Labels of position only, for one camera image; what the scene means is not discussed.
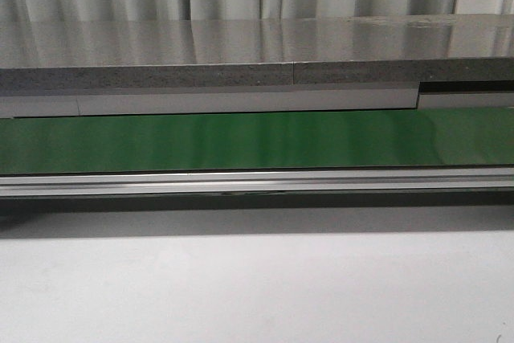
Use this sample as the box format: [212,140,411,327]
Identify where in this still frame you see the aluminium conveyor frame rail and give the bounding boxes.
[1,165,513,213]

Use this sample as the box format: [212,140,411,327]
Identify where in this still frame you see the green conveyor belt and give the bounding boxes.
[1,108,513,175]

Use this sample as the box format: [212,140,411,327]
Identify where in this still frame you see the grey stone counter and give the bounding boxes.
[0,14,514,118]

